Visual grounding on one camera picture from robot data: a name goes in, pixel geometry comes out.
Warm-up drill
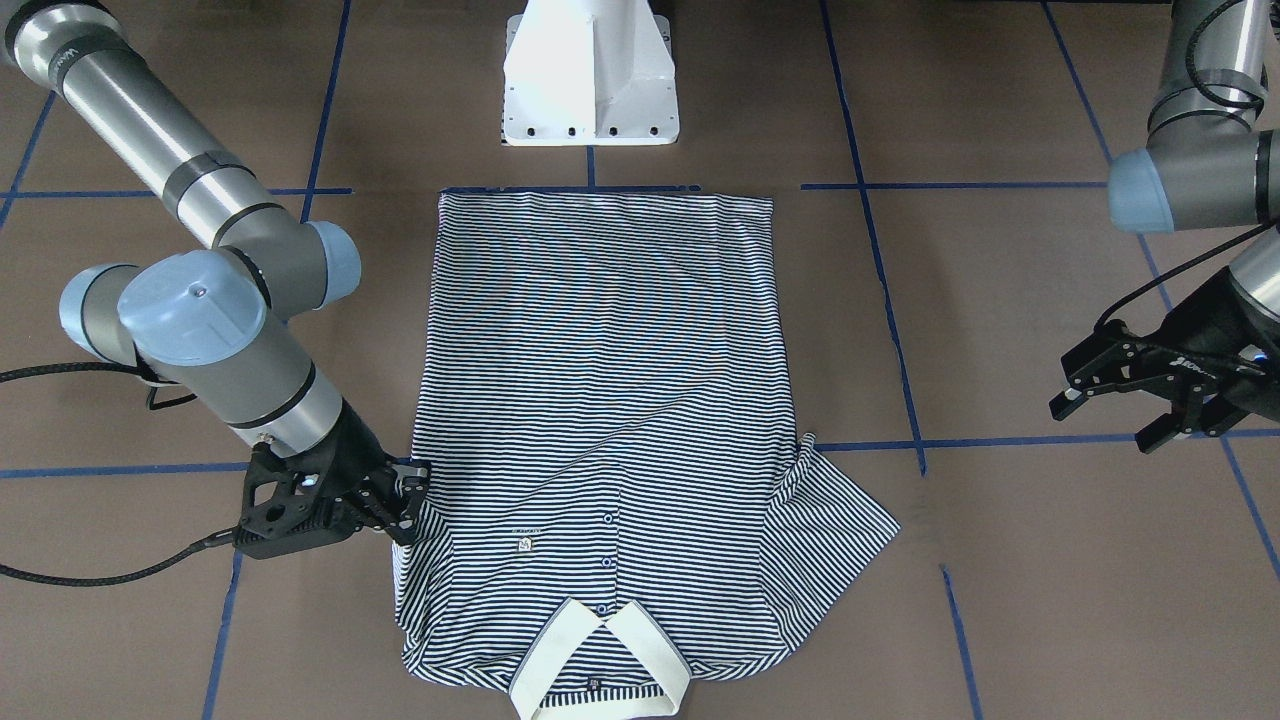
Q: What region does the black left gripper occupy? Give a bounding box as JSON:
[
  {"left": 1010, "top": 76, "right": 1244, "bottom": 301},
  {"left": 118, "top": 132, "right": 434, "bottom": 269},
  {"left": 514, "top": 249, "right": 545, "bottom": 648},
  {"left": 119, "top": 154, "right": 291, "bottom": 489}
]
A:
[{"left": 1050, "top": 269, "right": 1279, "bottom": 454}]

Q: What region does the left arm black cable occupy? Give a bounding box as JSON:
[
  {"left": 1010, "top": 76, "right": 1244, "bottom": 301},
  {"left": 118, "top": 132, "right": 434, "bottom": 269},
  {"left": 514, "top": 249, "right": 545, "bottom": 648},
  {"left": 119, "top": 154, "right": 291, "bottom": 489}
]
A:
[{"left": 1093, "top": 0, "right": 1280, "bottom": 336}]

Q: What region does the white pedestal column base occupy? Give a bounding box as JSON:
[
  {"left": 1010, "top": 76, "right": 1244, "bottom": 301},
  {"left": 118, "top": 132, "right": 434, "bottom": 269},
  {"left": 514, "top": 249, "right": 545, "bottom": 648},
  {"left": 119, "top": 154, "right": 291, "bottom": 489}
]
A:
[{"left": 500, "top": 1, "right": 681, "bottom": 147}]

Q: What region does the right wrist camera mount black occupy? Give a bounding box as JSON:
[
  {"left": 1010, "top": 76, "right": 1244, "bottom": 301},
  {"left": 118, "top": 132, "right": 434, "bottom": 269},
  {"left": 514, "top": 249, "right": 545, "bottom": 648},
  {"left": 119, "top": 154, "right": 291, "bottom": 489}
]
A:
[{"left": 233, "top": 442, "right": 356, "bottom": 560}]

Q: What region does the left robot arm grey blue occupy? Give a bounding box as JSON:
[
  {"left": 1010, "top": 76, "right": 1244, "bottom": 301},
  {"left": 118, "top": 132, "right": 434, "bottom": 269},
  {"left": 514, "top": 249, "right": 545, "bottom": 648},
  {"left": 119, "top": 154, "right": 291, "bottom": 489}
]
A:
[{"left": 1050, "top": 1, "right": 1279, "bottom": 454}]

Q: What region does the striped polo shirt white collar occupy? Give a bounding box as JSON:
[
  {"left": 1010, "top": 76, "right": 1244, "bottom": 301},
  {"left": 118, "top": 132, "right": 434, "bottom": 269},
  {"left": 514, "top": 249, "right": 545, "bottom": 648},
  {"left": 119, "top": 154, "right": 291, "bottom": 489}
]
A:
[{"left": 393, "top": 192, "right": 900, "bottom": 719}]

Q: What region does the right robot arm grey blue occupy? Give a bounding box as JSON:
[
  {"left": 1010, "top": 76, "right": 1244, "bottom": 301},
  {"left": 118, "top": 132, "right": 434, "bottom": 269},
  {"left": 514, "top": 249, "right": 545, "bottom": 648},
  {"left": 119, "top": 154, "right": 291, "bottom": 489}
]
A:
[{"left": 3, "top": 1, "right": 428, "bottom": 559}]

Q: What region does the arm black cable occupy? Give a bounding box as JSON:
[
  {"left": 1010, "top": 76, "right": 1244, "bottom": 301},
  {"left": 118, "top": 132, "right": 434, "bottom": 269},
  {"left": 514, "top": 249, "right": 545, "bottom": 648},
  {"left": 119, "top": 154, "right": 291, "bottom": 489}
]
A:
[
  {"left": 1093, "top": 0, "right": 1280, "bottom": 336},
  {"left": 0, "top": 363, "right": 246, "bottom": 588}
]

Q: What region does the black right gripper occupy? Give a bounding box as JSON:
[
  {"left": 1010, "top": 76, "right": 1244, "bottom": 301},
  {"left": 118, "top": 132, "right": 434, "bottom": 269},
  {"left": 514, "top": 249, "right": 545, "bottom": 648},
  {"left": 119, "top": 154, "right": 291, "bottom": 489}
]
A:
[{"left": 291, "top": 402, "right": 431, "bottom": 547}]

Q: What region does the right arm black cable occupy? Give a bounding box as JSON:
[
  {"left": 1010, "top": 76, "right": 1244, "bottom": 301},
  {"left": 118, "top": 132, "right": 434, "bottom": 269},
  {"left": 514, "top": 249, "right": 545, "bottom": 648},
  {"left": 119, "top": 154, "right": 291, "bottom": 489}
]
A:
[{"left": 0, "top": 363, "right": 246, "bottom": 588}]

